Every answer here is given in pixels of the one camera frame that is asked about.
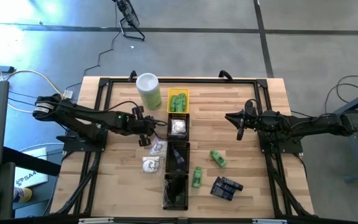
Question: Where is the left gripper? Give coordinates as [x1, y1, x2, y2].
[126, 106, 157, 147]

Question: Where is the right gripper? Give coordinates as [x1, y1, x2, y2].
[224, 100, 262, 141]

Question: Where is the clear bagged vanity pack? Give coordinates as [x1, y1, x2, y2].
[141, 155, 160, 174]
[170, 119, 188, 135]
[149, 138, 168, 157]

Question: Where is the black slotted plastic basket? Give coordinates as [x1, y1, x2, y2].
[165, 141, 191, 174]
[162, 173, 190, 212]
[167, 112, 191, 142]

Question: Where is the wipes canister with white lid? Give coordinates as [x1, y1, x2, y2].
[135, 72, 163, 111]

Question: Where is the yellow slotted plastic basket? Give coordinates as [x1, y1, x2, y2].
[167, 87, 190, 114]

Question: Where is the black floor fan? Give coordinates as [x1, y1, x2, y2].
[113, 0, 145, 42]

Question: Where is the blue-legged side table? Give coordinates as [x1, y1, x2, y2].
[323, 86, 358, 183]

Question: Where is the white printed box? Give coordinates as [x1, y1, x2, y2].
[14, 147, 49, 189]

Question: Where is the yellow blue can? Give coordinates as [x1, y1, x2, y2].
[12, 186, 33, 203]

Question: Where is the black aluminium table frame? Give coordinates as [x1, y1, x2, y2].
[53, 70, 315, 218]

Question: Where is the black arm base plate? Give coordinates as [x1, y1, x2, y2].
[258, 129, 304, 155]
[56, 129, 108, 153]

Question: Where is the black fan cable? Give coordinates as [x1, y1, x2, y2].
[63, 2, 119, 94]

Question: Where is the black floor cable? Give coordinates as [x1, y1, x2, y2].
[323, 74, 358, 138]

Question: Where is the white bracket strip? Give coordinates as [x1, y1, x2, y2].
[252, 218, 288, 224]
[78, 217, 114, 224]

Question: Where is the white yellow floor cable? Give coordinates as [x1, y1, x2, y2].
[0, 51, 65, 114]

